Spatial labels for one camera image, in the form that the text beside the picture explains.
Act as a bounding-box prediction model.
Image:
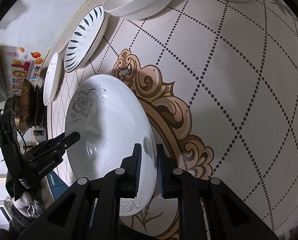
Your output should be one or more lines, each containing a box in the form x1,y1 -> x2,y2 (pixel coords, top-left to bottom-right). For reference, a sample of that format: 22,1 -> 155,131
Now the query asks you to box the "white plate blue leaf pattern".
64,5 -> 109,73

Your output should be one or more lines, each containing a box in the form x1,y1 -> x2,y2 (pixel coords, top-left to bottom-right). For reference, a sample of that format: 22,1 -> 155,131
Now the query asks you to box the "small white plate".
43,52 -> 61,106

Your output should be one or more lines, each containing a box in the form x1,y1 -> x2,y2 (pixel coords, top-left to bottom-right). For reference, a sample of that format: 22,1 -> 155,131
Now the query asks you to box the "fruit wall sticker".
4,47 -> 44,94

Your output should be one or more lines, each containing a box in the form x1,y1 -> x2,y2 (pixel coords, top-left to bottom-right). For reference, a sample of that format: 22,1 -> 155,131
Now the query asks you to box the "dark gas stove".
3,79 -> 46,134

